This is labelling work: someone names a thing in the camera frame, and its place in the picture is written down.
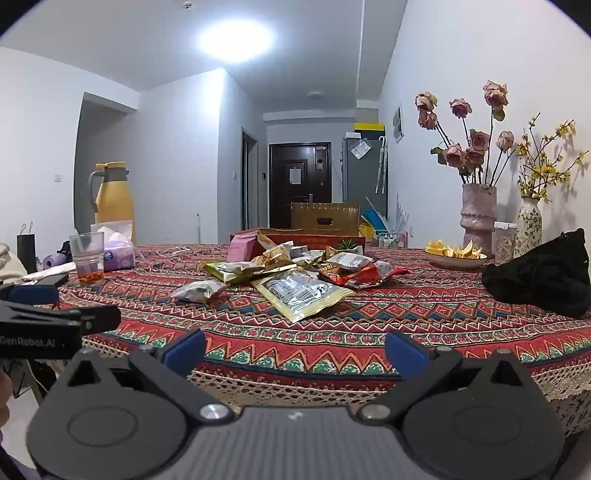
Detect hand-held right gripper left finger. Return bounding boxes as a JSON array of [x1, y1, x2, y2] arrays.
[[65, 329, 234, 423]]

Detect large yellow silver snack packet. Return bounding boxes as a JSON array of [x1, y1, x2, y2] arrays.
[[252, 268, 356, 324]]

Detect dried pink roses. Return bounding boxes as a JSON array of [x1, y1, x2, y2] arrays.
[[414, 80, 515, 186]]

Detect floral white vase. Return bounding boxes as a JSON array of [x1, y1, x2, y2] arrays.
[[514, 198, 542, 259]]

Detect black flat device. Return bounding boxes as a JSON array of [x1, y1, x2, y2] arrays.
[[25, 272, 70, 289]]

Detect hanging folded umbrellas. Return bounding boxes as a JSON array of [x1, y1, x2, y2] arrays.
[[375, 136, 387, 195]]

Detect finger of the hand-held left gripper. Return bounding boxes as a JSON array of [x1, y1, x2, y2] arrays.
[[0, 284, 60, 308], [0, 300, 122, 334]]

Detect pile of assorted snack packets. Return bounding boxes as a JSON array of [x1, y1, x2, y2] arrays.
[[202, 231, 376, 288]]

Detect clear plastic cup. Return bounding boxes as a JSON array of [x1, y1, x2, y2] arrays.
[[69, 232, 106, 288]]

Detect yellow flower branches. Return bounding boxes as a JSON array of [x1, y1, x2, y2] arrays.
[[515, 113, 589, 204]]

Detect pink ribbed vase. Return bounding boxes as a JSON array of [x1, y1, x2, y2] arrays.
[[460, 183, 498, 257]]

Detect black paper bag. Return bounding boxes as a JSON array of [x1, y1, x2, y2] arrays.
[[17, 222, 38, 274]]

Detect round ceiling light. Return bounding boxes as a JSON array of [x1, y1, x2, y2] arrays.
[[198, 17, 274, 64]]

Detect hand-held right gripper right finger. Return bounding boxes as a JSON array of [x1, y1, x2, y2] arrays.
[[358, 330, 525, 423]]

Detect beige plate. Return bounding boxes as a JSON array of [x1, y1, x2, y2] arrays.
[[424, 248, 488, 271]]

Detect red cardboard box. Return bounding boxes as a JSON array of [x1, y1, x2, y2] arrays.
[[230, 227, 365, 254]]

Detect red snack packet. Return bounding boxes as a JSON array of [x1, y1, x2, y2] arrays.
[[318, 260, 409, 291]]

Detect small silver snack packet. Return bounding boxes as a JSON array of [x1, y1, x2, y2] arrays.
[[171, 281, 227, 305]]

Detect yellow thermos jug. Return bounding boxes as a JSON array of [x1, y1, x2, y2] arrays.
[[89, 161, 137, 245]]

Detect glass jar of seeds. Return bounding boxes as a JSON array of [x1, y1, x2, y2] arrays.
[[493, 222, 517, 264]]

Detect grey refrigerator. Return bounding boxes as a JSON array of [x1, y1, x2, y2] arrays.
[[342, 134, 389, 222]]

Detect purple tissue pack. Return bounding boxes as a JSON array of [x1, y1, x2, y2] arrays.
[[102, 232, 137, 271]]

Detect dark brown entry door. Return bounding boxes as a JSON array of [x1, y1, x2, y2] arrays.
[[269, 142, 332, 230]]

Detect pink snack packet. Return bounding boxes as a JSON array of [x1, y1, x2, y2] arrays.
[[226, 233, 258, 264]]

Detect rack with bottles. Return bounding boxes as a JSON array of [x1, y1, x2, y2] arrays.
[[374, 231, 408, 250]]

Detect plate of orange slices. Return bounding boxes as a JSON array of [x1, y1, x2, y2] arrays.
[[426, 239, 483, 259]]

